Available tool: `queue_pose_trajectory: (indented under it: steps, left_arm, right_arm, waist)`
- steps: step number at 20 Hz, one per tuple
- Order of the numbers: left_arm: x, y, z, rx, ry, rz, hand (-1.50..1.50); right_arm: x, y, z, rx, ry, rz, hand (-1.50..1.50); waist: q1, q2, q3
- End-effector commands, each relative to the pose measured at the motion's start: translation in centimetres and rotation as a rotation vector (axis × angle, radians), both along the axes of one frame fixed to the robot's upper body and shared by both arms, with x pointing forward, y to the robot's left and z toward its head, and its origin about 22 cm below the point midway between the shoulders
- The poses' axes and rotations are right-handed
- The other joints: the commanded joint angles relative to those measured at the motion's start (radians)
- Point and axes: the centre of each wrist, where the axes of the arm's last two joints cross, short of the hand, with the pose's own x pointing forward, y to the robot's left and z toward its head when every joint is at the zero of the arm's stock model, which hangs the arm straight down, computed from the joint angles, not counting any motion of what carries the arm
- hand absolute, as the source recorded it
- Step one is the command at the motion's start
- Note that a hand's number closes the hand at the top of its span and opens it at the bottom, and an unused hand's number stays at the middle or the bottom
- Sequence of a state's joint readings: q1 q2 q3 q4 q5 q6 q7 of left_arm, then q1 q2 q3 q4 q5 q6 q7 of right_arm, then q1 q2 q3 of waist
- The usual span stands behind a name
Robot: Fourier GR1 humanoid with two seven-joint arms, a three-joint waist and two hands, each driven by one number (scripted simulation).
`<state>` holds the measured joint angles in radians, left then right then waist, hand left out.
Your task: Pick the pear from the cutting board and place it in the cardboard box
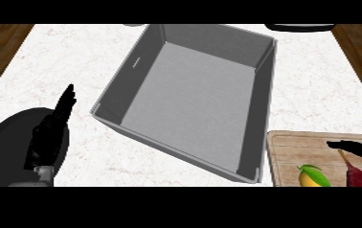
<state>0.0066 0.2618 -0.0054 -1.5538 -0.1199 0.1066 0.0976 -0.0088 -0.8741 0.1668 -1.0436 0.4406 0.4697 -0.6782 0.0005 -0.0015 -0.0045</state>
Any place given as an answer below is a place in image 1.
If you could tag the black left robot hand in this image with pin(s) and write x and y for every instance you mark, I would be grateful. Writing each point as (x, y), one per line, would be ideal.
(49, 136)

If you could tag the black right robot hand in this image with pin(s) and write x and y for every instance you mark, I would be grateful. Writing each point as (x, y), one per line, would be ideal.
(349, 146)

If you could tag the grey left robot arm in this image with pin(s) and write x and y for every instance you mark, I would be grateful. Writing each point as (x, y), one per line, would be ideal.
(40, 176)

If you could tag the wooden cutting board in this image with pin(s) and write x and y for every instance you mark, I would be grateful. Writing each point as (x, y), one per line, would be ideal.
(302, 152)

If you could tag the grey open box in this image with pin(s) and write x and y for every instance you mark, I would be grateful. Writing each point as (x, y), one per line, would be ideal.
(198, 97)

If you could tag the black round pan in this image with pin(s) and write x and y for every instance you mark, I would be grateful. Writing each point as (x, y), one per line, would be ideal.
(14, 142)

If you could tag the yellow green mango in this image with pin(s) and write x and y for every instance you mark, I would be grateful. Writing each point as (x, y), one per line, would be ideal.
(312, 176)

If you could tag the black round object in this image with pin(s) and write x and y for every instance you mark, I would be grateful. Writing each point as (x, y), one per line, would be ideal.
(300, 27)

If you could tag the grey round object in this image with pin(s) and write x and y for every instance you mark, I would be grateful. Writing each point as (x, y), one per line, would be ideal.
(133, 25)

